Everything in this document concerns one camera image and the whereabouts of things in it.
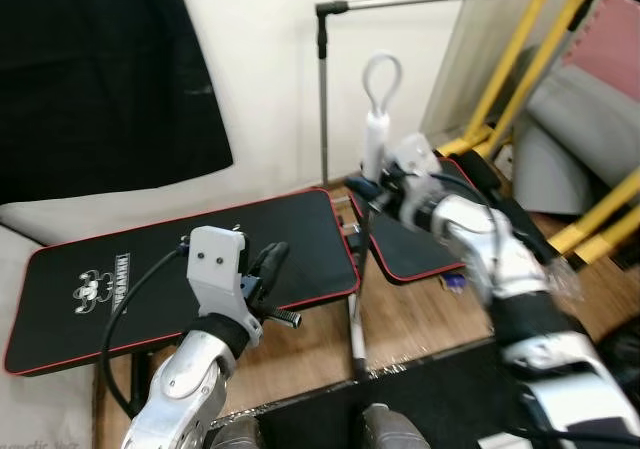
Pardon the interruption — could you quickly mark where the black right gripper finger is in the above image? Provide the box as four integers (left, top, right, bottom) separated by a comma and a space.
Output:
345, 174, 387, 206

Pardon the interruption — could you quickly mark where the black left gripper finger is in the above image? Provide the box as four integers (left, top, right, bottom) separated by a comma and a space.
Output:
252, 241, 292, 288

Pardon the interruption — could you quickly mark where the large black bench pad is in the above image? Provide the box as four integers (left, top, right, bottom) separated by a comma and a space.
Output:
3, 187, 362, 378

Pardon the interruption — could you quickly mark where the small black bench pad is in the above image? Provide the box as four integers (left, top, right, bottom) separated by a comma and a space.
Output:
345, 157, 506, 287

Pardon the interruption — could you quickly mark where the black foam roller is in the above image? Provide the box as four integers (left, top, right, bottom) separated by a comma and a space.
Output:
455, 152, 563, 265

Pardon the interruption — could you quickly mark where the grey robot left foot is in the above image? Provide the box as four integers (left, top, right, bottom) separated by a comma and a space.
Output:
205, 416, 263, 449

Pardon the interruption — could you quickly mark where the grey robot foot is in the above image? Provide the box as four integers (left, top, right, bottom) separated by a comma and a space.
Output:
360, 403, 433, 449
205, 416, 263, 449

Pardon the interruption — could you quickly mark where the clear plastic bag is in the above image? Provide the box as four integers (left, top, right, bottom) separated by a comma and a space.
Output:
540, 254, 586, 300

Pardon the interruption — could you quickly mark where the grey robot right foot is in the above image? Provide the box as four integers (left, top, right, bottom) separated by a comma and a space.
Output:
360, 403, 433, 449

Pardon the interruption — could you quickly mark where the grey rolled mat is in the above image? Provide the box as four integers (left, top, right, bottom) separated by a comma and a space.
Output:
510, 64, 640, 217

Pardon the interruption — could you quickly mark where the pink foam mat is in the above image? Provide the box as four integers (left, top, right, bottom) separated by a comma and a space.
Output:
560, 0, 640, 102

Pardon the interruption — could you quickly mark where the black hanging cloth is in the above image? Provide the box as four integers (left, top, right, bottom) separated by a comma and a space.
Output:
0, 0, 235, 206

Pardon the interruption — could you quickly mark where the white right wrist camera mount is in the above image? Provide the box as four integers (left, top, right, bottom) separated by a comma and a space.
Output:
393, 132, 444, 188

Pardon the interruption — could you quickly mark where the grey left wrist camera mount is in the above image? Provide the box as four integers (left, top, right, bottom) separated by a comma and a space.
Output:
186, 225, 263, 348

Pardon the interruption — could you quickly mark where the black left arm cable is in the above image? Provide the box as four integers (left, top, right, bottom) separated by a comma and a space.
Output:
100, 241, 193, 417

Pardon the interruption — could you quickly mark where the yellow metal exercise frame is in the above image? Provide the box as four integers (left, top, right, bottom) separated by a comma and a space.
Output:
440, 0, 640, 267

